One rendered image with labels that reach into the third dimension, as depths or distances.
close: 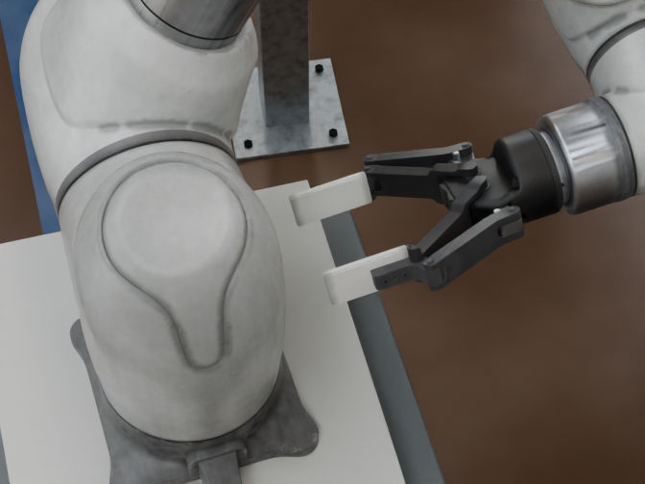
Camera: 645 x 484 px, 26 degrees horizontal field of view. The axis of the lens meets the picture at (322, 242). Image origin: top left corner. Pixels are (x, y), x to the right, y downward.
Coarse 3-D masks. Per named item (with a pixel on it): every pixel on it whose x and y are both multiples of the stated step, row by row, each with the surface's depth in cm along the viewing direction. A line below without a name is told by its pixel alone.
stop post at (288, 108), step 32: (288, 0) 220; (256, 32) 234; (288, 32) 227; (288, 64) 233; (320, 64) 253; (256, 96) 250; (288, 96) 240; (320, 96) 250; (256, 128) 246; (288, 128) 246; (320, 128) 246
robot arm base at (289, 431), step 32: (96, 384) 120; (288, 384) 121; (256, 416) 116; (288, 416) 119; (128, 448) 117; (160, 448) 116; (192, 448) 115; (224, 448) 116; (256, 448) 118; (288, 448) 119; (128, 480) 116; (160, 480) 117; (192, 480) 118; (224, 480) 115
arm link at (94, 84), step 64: (64, 0) 113; (128, 0) 107; (192, 0) 104; (256, 0) 107; (64, 64) 111; (128, 64) 107; (192, 64) 108; (64, 128) 111; (128, 128) 109; (192, 128) 111; (64, 192) 111
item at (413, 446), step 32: (352, 224) 139; (352, 256) 137; (384, 320) 133; (384, 352) 131; (384, 384) 129; (384, 416) 128; (416, 416) 128; (0, 448) 126; (416, 448) 126; (0, 480) 124; (416, 480) 124
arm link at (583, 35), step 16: (544, 0) 125; (560, 0) 121; (576, 0) 119; (592, 0) 118; (608, 0) 118; (624, 0) 118; (640, 0) 118; (560, 16) 122; (576, 16) 120; (592, 16) 119; (608, 16) 119; (624, 16) 119; (640, 16) 119; (560, 32) 125; (576, 32) 121; (592, 32) 120; (608, 32) 119; (576, 48) 123; (592, 48) 121
